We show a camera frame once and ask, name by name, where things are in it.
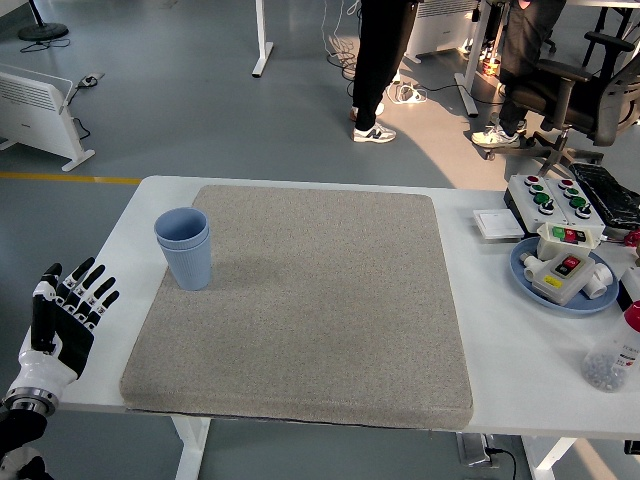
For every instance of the white wall switch plate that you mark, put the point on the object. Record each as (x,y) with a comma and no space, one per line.
(497,222)

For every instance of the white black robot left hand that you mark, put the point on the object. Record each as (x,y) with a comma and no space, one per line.
(70,340)

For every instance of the small red object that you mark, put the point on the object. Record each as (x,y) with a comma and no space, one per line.
(632,240)

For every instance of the white panel heater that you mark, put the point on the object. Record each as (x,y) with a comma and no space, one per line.
(440,30)
(35,115)

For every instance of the blue plate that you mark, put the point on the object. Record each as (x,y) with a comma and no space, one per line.
(600,301)

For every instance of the grey switch box red black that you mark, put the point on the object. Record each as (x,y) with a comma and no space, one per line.
(550,285)

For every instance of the grey-brown mat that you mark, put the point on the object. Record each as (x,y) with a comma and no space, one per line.
(325,300)

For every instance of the grey black office chair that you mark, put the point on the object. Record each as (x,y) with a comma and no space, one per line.
(600,110)

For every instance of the standing person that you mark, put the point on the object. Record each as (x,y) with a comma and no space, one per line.
(372,75)

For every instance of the clear bottle red cap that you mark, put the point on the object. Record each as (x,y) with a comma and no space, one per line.
(612,350)

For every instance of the white desk leg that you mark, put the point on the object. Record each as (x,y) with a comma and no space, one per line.
(262,30)
(472,55)

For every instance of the white switch box green red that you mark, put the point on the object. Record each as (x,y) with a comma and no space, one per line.
(547,245)

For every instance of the white pipe fitting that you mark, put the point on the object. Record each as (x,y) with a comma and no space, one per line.
(600,280)
(530,270)

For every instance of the white table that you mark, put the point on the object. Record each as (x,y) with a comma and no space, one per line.
(500,350)

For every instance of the white push button control box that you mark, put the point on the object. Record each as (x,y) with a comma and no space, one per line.
(520,197)
(557,192)

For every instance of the black round stand base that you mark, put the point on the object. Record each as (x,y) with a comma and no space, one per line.
(42,32)

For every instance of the black wrapped flat object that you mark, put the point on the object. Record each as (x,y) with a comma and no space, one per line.
(605,192)

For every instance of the grey floor socket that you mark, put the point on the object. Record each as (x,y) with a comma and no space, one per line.
(90,79)

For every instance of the blue ribbed plastic cup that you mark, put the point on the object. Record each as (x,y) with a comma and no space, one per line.
(180,225)
(187,270)

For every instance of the seated person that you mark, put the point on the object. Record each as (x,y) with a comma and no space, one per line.
(525,50)

